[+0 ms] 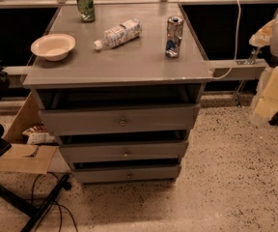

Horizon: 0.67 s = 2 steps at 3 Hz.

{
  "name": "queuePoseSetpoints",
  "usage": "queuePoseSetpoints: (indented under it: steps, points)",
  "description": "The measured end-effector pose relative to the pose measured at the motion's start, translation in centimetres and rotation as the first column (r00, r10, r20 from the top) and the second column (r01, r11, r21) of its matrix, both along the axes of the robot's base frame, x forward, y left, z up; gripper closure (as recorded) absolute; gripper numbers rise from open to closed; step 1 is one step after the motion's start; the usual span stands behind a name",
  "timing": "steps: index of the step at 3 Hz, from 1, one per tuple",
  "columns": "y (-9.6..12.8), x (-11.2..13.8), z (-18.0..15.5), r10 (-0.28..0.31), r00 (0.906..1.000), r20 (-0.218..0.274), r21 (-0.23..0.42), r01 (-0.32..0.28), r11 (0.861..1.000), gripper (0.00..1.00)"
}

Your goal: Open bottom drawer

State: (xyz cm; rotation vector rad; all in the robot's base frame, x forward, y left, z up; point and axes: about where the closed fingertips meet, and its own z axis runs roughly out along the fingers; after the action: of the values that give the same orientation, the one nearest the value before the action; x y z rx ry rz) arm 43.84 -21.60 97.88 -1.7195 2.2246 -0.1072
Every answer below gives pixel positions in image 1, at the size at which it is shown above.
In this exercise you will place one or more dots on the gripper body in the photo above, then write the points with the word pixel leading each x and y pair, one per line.
pixel 265 104

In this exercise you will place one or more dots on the grey bottom drawer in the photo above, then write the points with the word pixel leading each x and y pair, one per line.
pixel 125 174

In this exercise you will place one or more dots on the grey drawer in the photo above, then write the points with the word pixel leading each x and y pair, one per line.
pixel 120 119
pixel 125 174
pixel 98 152

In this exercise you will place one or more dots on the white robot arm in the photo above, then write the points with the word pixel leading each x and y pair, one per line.
pixel 267 35

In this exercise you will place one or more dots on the grey middle drawer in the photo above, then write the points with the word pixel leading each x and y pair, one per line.
pixel 98 152

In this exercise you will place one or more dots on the grey top drawer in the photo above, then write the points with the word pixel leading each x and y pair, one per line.
pixel 120 119

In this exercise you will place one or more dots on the grey drawer cabinet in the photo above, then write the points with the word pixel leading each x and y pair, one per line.
pixel 136 73

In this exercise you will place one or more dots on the silver blue energy can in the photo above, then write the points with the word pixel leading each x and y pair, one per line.
pixel 174 36

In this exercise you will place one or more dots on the clear plastic water bottle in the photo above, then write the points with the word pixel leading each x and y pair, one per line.
pixel 120 34

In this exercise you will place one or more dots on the green soda can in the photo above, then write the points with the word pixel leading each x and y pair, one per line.
pixel 86 10

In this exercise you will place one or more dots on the white bowl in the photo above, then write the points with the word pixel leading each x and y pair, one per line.
pixel 53 47

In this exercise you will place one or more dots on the crumpled snack bag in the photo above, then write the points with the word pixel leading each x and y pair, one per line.
pixel 38 134

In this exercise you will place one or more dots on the leaning wooden board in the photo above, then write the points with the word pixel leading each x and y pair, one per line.
pixel 26 117

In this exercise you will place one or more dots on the brown cardboard sheet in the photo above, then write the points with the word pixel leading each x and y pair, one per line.
pixel 24 158

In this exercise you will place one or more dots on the grey metal rail beam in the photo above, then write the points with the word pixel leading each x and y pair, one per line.
pixel 225 70

